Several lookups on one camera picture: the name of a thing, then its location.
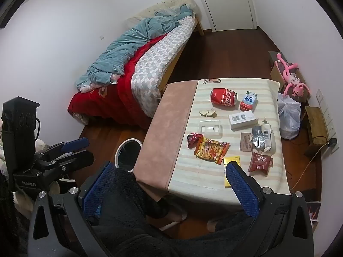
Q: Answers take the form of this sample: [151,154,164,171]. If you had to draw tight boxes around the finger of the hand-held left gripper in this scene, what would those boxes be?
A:
[35,137,90,158]
[40,150,95,175]

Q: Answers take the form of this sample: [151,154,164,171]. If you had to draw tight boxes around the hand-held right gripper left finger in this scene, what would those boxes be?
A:
[27,161,118,257]

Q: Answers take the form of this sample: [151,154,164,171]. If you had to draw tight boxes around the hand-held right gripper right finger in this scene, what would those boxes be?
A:
[225,161,315,257]

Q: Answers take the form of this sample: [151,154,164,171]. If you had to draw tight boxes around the white round trash bin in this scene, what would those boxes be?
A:
[115,138,142,173]

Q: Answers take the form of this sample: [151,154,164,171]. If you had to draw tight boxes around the white cardboard box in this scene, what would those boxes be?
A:
[228,110,259,131]

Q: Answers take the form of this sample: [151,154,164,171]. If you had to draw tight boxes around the beige bread piece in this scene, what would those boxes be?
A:
[199,108,217,118]

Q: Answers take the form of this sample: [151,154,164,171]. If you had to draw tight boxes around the red sauce packet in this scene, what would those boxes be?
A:
[248,152,274,177]

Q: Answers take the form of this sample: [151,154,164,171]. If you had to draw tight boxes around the yellow small box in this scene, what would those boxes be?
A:
[223,156,242,188]

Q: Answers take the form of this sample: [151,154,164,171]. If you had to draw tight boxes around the striped table cloth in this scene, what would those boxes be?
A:
[167,78,291,212]

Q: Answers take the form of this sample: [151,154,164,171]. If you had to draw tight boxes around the person's black fleece pants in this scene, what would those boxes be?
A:
[88,167,268,257]

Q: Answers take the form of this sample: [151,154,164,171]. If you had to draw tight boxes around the white slipper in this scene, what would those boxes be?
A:
[207,217,228,232]

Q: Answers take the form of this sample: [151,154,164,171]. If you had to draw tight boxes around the brown paper card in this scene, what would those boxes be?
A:
[239,132,254,152]

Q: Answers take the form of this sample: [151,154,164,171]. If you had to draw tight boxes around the orange snack packet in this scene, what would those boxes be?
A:
[194,137,231,165]

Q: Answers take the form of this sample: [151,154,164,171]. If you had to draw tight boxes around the silver white foil bag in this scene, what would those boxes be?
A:
[250,118,276,155]

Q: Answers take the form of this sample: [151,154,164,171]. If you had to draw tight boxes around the red blanket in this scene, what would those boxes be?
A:
[67,33,167,129]

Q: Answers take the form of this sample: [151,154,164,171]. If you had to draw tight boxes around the clear plastic tray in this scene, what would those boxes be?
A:
[198,120,223,137]

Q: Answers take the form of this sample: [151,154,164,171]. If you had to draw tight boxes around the dark red snack wrapper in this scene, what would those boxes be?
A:
[187,132,204,149]

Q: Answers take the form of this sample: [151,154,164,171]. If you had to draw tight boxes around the white plastic bag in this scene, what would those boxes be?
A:
[277,93,302,140]

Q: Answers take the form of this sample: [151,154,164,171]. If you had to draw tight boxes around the blue red milk carton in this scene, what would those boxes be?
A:
[239,91,258,112]

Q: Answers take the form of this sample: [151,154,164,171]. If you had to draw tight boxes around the red soda can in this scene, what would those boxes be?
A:
[210,88,238,108]

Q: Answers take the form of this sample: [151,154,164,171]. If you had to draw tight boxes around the teal duvet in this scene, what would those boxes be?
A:
[75,4,193,91]

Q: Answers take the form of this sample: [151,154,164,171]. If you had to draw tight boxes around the pink plush toy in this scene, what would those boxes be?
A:
[276,54,310,97]

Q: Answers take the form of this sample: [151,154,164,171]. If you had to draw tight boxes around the checkered bed sheet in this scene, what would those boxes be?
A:
[131,15,196,118]

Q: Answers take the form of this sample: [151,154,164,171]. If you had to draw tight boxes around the brown cardboard box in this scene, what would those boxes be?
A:
[269,51,308,102]

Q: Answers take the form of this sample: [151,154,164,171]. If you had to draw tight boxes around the beige pillow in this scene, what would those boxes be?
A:
[127,0,200,26]

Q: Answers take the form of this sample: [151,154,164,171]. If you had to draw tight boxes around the white door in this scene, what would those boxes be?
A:
[194,0,255,33]

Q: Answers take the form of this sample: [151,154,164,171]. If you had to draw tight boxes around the beige cable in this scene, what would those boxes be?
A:
[287,142,329,190]

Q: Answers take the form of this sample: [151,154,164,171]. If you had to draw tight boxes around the white wall outlet panel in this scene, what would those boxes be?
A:
[316,89,338,156]

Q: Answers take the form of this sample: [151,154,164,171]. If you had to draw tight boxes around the wooden bed frame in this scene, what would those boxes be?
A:
[159,16,205,99]

